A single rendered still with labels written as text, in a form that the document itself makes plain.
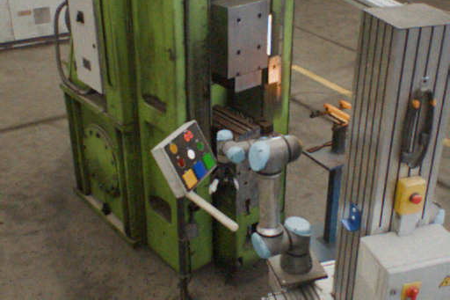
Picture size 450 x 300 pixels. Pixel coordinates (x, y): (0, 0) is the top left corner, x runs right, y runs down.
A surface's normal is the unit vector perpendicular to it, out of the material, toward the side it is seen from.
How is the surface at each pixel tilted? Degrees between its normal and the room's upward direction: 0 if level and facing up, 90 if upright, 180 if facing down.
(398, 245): 0
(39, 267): 0
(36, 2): 90
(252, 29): 90
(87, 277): 0
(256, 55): 90
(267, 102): 90
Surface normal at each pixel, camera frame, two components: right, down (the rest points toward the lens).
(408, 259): 0.00, -0.89
